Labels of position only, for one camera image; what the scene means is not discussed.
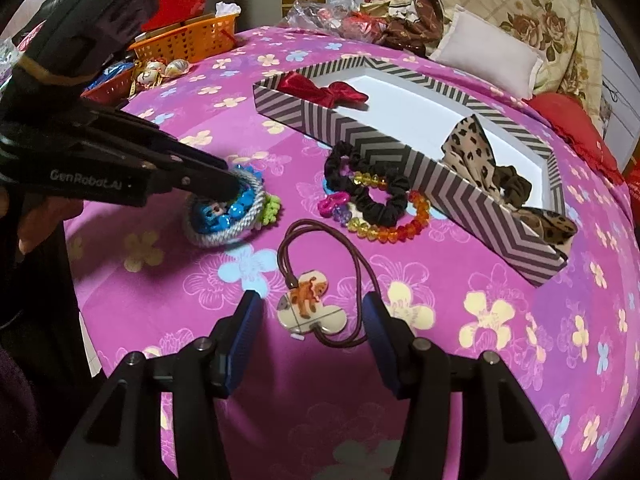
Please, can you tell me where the red satin hair bow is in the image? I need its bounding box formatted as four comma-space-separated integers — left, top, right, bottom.
278, 72, 370, 111

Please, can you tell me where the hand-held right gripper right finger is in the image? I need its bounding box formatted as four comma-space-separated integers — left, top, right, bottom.
362, 291, 571, 480

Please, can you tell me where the red ruffled pillow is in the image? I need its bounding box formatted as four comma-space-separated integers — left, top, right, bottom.
525, 92, 626, 186

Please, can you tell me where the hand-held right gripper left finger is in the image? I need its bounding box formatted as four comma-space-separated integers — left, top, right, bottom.
50, 289, 264, 480

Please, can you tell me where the rainbow bead bracelet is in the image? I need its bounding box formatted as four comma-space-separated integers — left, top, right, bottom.
345, 171, 432, 245

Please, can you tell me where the blue bead bracelet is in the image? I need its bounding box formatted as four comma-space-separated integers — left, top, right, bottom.
192, 162, 263, 236

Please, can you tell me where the green bead hair tie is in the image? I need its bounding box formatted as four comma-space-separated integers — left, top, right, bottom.
257, 195, 284, 226

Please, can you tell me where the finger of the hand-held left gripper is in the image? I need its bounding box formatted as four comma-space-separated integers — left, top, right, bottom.
144, 160, 243, 202
87, 102, 239, 182

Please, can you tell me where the blue plastic bag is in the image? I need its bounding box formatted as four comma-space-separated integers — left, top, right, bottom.
95, 60, 136, 85

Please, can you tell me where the white pillow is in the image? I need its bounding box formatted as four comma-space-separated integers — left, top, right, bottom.
429, 10, 543, 100

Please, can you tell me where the brown scrunchie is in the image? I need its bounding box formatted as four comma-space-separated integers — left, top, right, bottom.
492, 164, 533, 211

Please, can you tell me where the brown patterned quilt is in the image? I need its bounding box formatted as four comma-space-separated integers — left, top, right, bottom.
360, 0, 458, 56

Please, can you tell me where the brown hair tie cartoon charm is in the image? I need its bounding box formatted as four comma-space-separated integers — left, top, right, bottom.
276, 219, 381, 348

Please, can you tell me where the grey rope hair tie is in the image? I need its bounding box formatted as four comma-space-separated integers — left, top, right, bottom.
182, 170, 268, 249

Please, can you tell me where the cream floral quilt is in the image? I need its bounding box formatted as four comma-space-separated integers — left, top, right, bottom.
445, 0, 608, 121

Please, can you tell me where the clear plastic bag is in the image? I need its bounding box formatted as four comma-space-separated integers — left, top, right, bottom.
282, 0, 386, 36

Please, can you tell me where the striped gift box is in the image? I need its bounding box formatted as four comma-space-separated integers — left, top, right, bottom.
252, 57, 571, 288

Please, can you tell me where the orange plastic basket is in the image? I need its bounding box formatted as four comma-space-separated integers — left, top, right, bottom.
129, 14, 240, 65

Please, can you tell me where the leopard print hair bow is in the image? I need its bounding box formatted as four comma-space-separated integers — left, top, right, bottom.
440, 115, 578, 261

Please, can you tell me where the painted decorative egg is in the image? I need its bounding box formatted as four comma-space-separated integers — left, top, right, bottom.
164, 57, 191, 80
136, 60, 163, 86

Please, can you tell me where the black scrunchie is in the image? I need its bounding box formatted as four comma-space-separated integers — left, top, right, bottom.
324, 141, 411, 226

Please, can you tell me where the red plastic basket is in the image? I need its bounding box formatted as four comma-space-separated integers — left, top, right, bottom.
80, 67, 136, 106

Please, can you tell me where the person's left hand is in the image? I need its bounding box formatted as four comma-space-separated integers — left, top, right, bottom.
17, 199, 84, 256

